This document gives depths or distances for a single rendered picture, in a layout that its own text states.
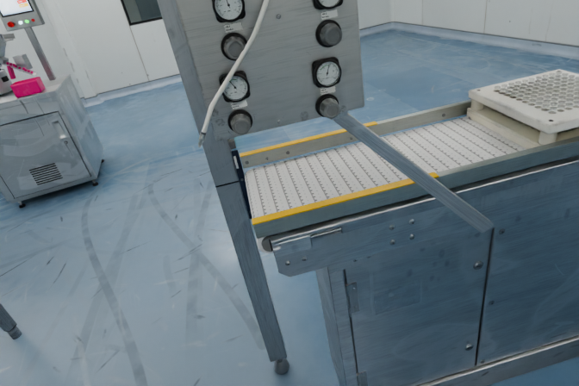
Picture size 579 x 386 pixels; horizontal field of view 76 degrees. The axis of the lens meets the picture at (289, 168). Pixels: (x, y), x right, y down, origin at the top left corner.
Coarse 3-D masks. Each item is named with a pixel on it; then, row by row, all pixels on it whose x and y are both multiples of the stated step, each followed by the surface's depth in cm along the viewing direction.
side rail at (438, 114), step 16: (416, 112) 91; (432, 112) 91; (448, 112) 92; (464, 112) 93; (384, 128) 90; (400, 128) 91; (304, 144) 88; (320, 144) 89; (336, 144) 90; (256, 160) 87; (272, 160) 88
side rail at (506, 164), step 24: (552, 144) 69; (576, 144) 69; (456, 168) 67; (480, 168) 67; (504, 168) 68; (384, 192) 65; (408, 192) 66; (288, 216) 63; (312, 216) 64; (336, 216) 65
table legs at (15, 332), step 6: (0, 306) 157; (0, 312) 156; (6, 312) 159; (0, 318) 156; (6, 318) 159; (12, 318) 161; (0, 324) 158; (6, 324) 159; (12, 324) 161; (6, 330) 160; (12, 330) 162; (18, 330) 164; (12, 336) 162; (18, 336) 164
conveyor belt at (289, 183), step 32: (416, 128) 92; (448, 128) 89; (480, 128) 86; (288, 160) 88; (320, 160) 86; (352, 160) 83; (384, 160) 81; (416, 160) 79; (448, 160) 77; (480, 160) 75; (256, 192) 78; (288, 192) 76; (320, 192) 74; (352, 192) 72
